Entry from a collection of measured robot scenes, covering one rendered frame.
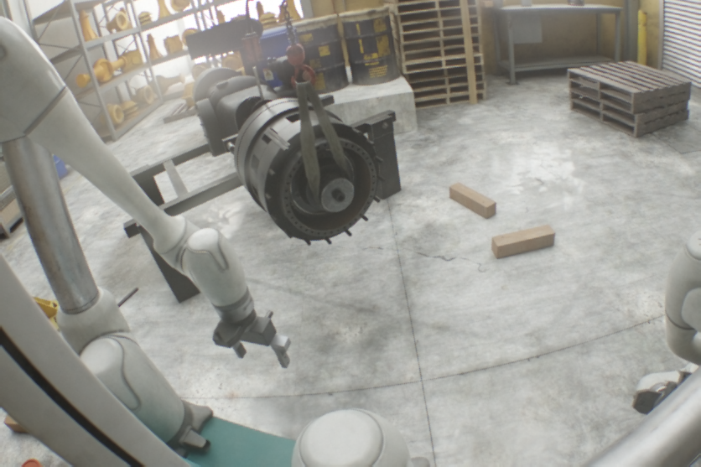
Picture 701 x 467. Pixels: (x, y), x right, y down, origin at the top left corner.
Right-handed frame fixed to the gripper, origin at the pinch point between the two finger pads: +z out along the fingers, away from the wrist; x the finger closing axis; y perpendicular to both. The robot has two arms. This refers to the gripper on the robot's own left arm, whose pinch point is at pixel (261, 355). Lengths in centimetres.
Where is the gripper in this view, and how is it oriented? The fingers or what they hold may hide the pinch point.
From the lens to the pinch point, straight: 103.4
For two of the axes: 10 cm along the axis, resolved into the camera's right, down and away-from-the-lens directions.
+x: -9.4, -0.1, 3.4
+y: 2.9, -5.4, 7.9
